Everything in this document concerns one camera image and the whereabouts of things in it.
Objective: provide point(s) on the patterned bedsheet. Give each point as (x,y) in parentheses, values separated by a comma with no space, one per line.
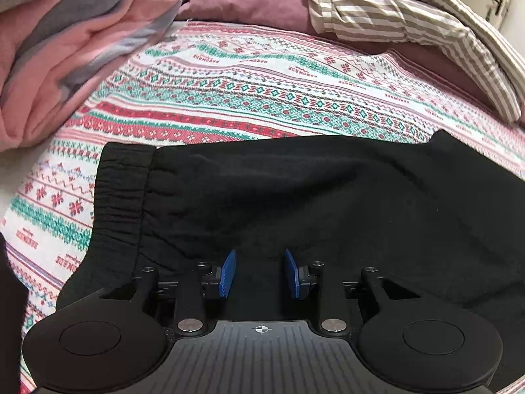
(254,90)

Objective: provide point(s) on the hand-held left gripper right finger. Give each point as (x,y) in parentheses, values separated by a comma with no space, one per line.
(292,275)

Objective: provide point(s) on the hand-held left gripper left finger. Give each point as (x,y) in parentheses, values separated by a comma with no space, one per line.
(227,275)

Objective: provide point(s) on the pink grey blanket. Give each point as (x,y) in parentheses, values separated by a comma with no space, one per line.
(69,41)

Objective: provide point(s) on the mauve comforter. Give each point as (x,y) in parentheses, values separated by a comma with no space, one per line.
(246,4)

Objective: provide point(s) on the striped beige duvet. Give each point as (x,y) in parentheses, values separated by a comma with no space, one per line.
(410,12)

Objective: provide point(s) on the black pants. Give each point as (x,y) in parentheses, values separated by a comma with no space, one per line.
(307,197)

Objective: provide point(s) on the dark cloth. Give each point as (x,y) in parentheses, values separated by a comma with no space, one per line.
(10,316)

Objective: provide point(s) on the white door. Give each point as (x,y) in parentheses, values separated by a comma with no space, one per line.
(502,8)

